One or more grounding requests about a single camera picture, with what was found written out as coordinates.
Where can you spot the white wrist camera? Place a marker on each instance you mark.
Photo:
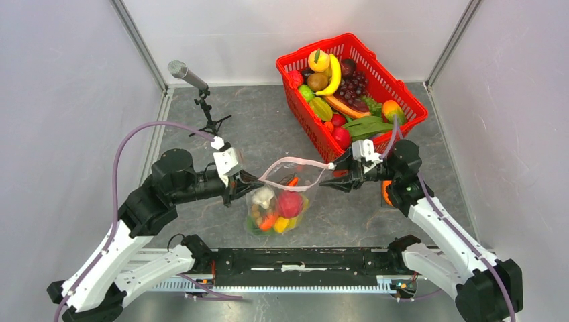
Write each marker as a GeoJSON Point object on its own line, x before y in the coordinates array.
{"type": "Point", "coordinates": [363, 151]}
{"type": "Point", "coordinates": [228, 160]}

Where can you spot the white mushroom toy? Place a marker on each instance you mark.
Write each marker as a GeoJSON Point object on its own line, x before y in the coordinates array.
{"type": "Point", "coordinates": [263, 197]}

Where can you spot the black microphone tripod stand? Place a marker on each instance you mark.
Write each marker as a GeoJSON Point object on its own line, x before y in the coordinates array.
{"type": "Point", "coordinates": [212, 127]}

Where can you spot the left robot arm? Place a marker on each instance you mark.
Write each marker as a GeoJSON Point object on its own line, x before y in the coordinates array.
{"type": "Point", "coordinates": [102, 289]}

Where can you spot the yellow banana bunch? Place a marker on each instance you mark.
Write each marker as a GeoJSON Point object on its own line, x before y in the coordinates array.
{"type": "Point", "coordinates": [283, 225]}

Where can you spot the brown twig nut bunch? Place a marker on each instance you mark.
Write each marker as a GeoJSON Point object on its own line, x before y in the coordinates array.
{"type": "Point", "coordinates": [257, 215]}

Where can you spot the dark grape bunch toy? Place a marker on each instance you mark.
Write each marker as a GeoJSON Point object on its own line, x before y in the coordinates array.
{"type": "Point", "coordinates": [353, 84]}

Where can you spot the red strawberry toy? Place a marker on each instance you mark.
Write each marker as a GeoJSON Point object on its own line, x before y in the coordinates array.
{"type": "Point", "coordinates": [296, 78]}

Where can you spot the red tomato toy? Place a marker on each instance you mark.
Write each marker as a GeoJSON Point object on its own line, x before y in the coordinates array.
{"type": "Point", "coordinates": [342, 137]}

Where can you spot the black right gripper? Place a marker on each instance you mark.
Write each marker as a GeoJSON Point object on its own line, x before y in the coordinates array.
{"type": "Point", "coordinates": [345, 162]}

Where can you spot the yellow green starfruit toy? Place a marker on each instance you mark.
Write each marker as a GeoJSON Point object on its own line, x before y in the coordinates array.
{"type": "Point", "coordinates": [321, 108]}

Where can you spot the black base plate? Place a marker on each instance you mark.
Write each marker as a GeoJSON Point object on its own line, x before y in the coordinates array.
{"type": "Point", "coordinates": [305, 267]}

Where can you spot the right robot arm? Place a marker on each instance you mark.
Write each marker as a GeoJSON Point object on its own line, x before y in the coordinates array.
{"type": "Point", "coordinates": [482, 286]}

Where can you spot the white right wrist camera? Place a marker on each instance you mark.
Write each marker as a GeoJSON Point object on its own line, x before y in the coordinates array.
{"type": "Point", "coordinates": [363, 151]}

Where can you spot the grey microphone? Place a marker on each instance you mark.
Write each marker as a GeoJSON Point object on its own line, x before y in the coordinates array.
{"type": "Point", "coordinates": [179, 70]}

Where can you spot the single yellow banana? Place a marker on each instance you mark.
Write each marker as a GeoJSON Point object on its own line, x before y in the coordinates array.
{"type": "Point", "coordinates": [334, 80]}

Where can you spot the orange carrot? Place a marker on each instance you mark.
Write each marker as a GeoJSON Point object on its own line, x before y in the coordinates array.
{"type": "Point", "coordinates": [271, 215]}

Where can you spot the green leaf vegetable toy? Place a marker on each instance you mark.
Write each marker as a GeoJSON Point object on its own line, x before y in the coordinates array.
{"type": "Point", "coordinates": [366, 127]}

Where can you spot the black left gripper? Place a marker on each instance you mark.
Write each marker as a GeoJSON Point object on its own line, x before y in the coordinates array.
{"type": "Point", "coordinates": [240, 184]}

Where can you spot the red apple toy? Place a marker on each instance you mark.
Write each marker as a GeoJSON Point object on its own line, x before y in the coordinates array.
{"type": "Point", "coordinates": [289, 204]}

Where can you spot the mango toy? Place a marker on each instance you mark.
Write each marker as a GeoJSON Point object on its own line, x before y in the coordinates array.
{"type": "Point", "coordinates": [393, 113]}

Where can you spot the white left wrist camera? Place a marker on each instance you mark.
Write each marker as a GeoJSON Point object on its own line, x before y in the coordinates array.
{"type": "Point", "coordinates": [228, 160]}

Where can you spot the green lime toy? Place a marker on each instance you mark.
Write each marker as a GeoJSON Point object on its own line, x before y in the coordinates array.
{"type": "Point", "coordinates": [306, 92]}

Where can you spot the red pepper toy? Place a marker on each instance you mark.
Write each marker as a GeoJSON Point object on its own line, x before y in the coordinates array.
{"type": "Point", "coordinates": [338, 120]}

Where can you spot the clear pink zip top bag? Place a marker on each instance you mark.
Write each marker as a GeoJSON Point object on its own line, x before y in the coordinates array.
{"type": "Point", "coordinates": [293, 174]}

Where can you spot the red plastic basket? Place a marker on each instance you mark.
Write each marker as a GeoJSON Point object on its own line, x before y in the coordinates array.
{"type": "Point", "coordinates": [382, 87]}

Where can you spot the brown potato toy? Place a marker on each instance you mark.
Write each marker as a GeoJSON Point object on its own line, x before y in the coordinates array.
{"type": "Point", "coordinates": [317, 81]}

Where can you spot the papaya slice toy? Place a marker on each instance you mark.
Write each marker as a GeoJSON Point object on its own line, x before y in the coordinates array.
{"type": "Point", "coordinates": [344, 109]}

